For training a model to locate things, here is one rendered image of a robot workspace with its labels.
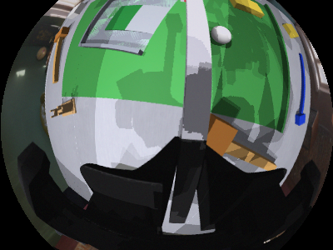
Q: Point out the white golf ball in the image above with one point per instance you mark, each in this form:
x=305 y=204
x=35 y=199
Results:
x=221 y=34

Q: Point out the blue golf putter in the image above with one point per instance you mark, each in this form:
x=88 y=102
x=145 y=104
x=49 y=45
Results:
x=301 y=118

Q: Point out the orange mallet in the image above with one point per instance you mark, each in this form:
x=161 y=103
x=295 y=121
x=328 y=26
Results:
x=59 y=38
x=220 y=139

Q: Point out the yellow rectangular block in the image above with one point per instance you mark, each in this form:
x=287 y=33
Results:
x=248 y=6
x=290 y=30

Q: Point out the green flat mat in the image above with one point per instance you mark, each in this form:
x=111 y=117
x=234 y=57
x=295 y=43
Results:
x=247 y=72

